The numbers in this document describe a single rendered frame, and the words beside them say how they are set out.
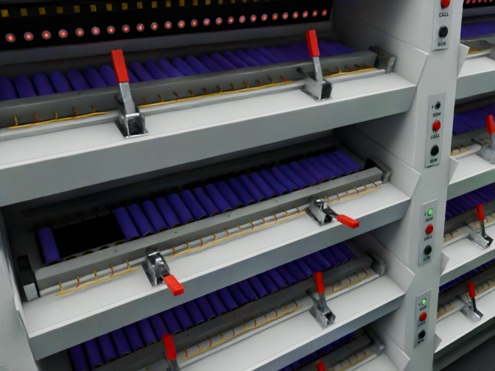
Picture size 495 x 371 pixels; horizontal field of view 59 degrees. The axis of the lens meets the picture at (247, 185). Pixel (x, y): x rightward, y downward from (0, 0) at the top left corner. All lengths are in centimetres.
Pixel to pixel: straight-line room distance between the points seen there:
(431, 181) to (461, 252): 25
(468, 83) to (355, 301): 43
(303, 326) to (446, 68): 48
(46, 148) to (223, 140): 20
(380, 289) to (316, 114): 39
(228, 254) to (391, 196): 32
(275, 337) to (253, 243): 19
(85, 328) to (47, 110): 26
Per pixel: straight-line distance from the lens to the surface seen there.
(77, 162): 49
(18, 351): 56
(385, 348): 100
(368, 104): 68
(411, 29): 75
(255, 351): 73
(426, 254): 88
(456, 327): 113
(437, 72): 78
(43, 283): 58
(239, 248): 62
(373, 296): 85
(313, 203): 68
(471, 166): 95
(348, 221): 63
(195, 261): 60
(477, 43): 97
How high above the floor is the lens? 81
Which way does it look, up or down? 20 degrees down
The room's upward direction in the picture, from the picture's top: 5 degrees counter-clockwise
